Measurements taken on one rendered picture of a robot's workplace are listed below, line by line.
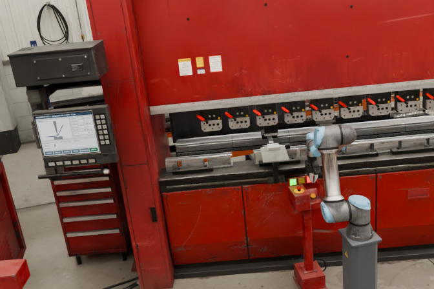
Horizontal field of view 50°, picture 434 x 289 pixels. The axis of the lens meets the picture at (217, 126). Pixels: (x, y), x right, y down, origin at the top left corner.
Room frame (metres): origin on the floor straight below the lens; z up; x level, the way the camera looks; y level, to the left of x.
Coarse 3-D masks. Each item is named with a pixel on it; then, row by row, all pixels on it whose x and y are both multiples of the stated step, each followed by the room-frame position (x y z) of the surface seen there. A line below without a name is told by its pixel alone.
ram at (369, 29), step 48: (144, 0) 3.21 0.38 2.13; (192, 0) 3.20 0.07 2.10; (240, 0) 3.18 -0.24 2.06; (288, 0) 3.17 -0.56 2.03; (336, 0) 3.15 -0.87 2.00; (384, 0) 3.14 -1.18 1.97; (432, 0) 3.13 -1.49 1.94; (144, 48) 3.21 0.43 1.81; (192, 48) 3.20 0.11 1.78; (240, 48) 3.18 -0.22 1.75; (288, 48) 3.17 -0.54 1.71; (336, 48) 3.15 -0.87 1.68; (384, 48) 3.14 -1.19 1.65; (432, 48) 3.13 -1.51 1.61; (192, 96) 3.20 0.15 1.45; (240, 96) 3.18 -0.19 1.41; (336, 96) 3.15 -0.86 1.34
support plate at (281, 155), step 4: (260, 148) 3.18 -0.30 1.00; (264, 148) 3.17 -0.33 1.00; (280, 148) 3.14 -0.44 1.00; (284, 148) 3.13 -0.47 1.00; (264, 152) 3.10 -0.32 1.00; (268, 152) 3.10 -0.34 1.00; (272, 152) 3.09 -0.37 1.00; (276, 152) 3.08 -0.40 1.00; (280, 152) 3.07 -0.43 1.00; (284, 152) 3.06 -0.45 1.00; (264, 156) 3.03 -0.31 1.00; (268, 156) 3.03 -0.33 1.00; (272, 156) 3.02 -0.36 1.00; (276, 156) 3.01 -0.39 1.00; (280, 156) 3.00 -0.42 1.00; (284, 156) 3.00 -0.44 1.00; (264, 160) 2.97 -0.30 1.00; (268, 160) 2.96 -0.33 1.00; (272, 160) 2.95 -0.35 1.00; (276, 160) 2.95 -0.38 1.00; (280, 160) 2.94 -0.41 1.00; (284, 160) 2.93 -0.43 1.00; (288, 160) 2.93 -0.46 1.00
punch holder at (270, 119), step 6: (258, 108) 3.18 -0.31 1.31; (264, 108) 3.18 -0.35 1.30; (270, 108) 3.17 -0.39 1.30; (276, 108) 3.17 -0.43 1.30; (264, 114) 3.18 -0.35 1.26; (270, 114) 3.17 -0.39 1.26; (276, 114) 3.17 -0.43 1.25; (258, 120) 3.17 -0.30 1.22; (264, 120) 3.18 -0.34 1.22; (270, 120) 3.17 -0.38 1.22; (276, 120) 3.17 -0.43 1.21
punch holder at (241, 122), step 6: (228, 108) 3.19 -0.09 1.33; (234, 108) 3.18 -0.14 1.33; (240, 108) 3.18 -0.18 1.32; (246, 108) 3.18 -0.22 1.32; (234, 114) 3.18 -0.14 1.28; (240, 114) 3.18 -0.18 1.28; (246, 114) 3.18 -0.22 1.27; (240, 120) 3.18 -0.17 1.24; (246, 120) 3.18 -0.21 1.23; (234, 126) 3.18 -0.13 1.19; (240, 126) 3.18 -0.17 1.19; (246, 126) 3.18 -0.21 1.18
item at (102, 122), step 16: (48, 112) 2.65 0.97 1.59; (64, 112) 2.65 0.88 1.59; (96, 112) 2.63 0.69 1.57; (96, 128) 2.63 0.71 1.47; (112, 128) 2.67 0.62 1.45; (112, 144) 2.63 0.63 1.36; (48, 160) 2.66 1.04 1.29; (64, 160) 2.65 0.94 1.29; (80, 160) 2.64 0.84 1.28; (96, 160) 2.64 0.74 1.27; (112, 160) 2.63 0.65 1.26
